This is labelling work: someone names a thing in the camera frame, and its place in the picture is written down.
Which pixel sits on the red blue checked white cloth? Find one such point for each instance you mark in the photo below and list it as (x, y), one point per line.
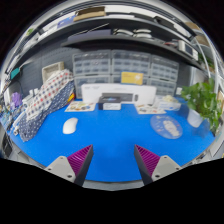
(50, 91)

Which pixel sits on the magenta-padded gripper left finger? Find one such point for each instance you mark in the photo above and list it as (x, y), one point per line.
(60, 165)

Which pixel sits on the long white keyboard box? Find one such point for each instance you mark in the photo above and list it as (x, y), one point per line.
(90, 91)

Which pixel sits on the cream plastic basket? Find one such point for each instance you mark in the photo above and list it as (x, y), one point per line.
(50, 70)

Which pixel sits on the white wall socket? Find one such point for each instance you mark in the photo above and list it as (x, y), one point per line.
(179, 91)

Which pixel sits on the white computer mouse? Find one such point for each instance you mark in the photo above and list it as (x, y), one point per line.
(70, 126)

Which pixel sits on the green plant in white pot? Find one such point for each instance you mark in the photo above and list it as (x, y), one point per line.
(200, 96)

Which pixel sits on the round blue printed mouse pad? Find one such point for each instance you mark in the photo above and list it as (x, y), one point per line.
(166, 126)

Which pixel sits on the teal box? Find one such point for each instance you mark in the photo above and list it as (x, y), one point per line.
(15, 73)

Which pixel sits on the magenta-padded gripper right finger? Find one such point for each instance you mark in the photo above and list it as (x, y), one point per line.
(165, 165)

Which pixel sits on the colourful sticker sheet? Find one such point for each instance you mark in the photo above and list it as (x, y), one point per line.
(78, 106)
(146, 109)

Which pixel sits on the yellow and blue box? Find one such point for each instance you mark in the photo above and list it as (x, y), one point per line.
(131, 78)

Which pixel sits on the small black box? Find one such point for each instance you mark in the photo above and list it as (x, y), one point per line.
(108, 100)

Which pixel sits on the grey wall shelf unit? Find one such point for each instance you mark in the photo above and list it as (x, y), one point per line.
(110, 40)

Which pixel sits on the navy white-dotted cloth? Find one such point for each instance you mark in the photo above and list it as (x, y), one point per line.
(30, 128)

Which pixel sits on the white blue glove box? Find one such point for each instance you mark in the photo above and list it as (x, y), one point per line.
(170, 105)

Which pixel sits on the purple plastic object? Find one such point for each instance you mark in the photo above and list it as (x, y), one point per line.
(16, 99)

